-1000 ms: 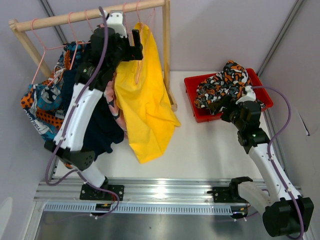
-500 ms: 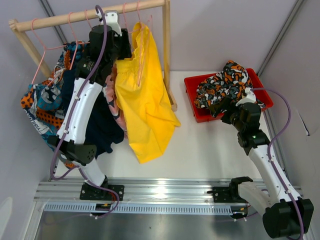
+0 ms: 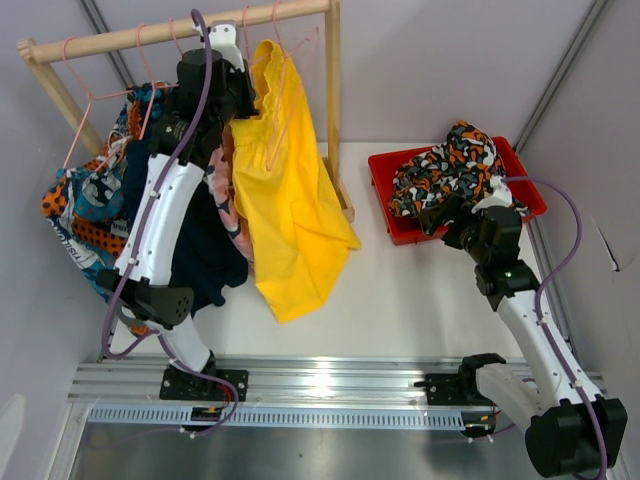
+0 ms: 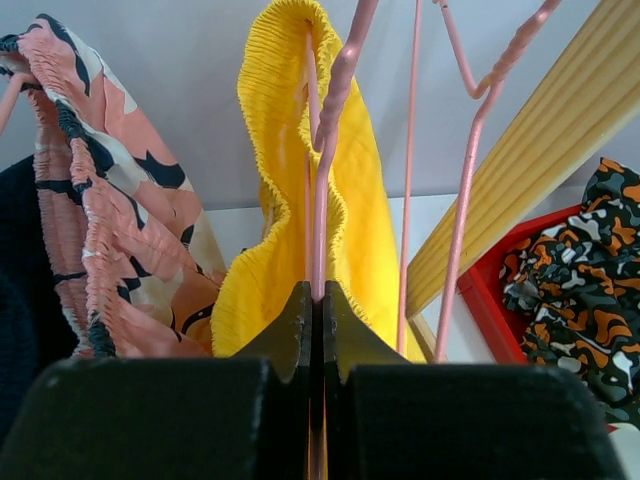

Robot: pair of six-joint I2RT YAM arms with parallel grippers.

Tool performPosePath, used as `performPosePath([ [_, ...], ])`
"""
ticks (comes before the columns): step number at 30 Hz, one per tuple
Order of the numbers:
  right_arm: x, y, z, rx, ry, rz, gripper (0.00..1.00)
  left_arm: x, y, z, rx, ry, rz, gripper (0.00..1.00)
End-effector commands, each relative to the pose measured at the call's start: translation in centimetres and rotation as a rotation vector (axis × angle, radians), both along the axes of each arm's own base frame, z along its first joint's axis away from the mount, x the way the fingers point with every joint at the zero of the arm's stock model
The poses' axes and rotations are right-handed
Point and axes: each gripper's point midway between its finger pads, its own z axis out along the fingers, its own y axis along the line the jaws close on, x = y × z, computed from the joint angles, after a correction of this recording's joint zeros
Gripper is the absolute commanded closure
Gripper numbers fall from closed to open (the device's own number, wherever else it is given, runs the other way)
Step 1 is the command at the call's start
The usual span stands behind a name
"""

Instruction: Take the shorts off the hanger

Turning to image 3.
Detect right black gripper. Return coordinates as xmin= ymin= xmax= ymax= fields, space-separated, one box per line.
xmin=417 ymin=193 xmax=490 ymax=265

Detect orange black camouflage shorts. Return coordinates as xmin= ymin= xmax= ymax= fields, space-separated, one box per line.
xmin=387 ymin=120 xmax=507 ymax=220

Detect pink hanger of camouflage shorts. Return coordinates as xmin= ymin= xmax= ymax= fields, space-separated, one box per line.
xmin=271 ymin=0 xmax=319 ymax=65

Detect pink hanger of yellow shorts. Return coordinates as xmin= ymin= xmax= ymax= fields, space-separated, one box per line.
xmin=240 ymin=5 xmax=306 ymax=171

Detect yellow shorts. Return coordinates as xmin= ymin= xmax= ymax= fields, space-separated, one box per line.
xmin=229 ymin=39 xmax=362 ymax=325

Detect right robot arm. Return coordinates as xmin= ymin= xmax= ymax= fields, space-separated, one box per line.
xmin=418 ymin=195 xmax=628 ymax=479

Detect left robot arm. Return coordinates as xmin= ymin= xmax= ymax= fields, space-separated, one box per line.
xmin=97 ymin=46 xmax=256 ymax=400

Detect pink patterned shorts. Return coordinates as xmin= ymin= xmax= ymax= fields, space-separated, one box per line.
xmin=205 ymin=127 xmax=255 ymax=276

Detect pink hanger far left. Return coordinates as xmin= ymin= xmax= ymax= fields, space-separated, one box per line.
xmin=60 ymin=35 xmax=132 ymax=169

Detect navy blue shorts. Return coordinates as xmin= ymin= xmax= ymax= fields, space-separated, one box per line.
xmin=122 ymin=79 xmax=251 ymax=325

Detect blue orange patterned shorts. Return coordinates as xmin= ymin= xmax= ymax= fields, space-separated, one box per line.
xmin=41 ymin=82 xmax=172 ymax=301

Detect red plastic bin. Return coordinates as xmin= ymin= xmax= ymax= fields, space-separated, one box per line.
xmin=368 ymin=136 xmax=547 ymax=246

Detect wooden clothes rack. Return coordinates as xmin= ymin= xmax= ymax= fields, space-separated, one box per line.
xmin=17 ymin=1 xmax=355 ymax=222

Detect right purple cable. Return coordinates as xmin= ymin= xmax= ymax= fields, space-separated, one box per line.
xmin=464 ymin=175 xmax=611 ymax=479

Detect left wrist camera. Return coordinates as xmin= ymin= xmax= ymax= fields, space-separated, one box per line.
xmin=208 ymin=21 xmax=246 ymax=72

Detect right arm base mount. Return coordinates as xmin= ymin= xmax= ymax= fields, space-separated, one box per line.
xmin=413 ymin=353 xmax=506 ymax=407

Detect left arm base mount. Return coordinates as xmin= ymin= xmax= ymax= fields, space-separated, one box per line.
xmin=159 ymin=366 xmax=249 ymax=403

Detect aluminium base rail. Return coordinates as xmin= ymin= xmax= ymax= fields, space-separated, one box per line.
xmin=67 ymin=355 xmax=606 ymax=431

